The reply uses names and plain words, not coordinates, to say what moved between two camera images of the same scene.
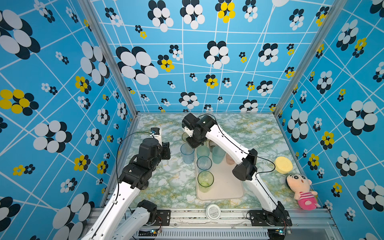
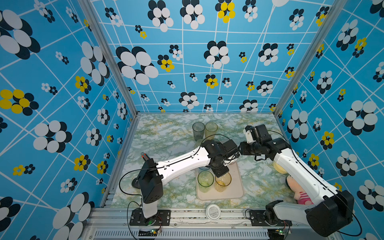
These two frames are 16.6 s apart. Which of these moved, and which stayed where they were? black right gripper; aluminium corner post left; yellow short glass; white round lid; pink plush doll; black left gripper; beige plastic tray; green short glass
Moved: black left gripper; yellow short glass; black right gripper
Stayed: aluminium corner post left; green short glass; white round lid; pink plush doll; beige plastic tray
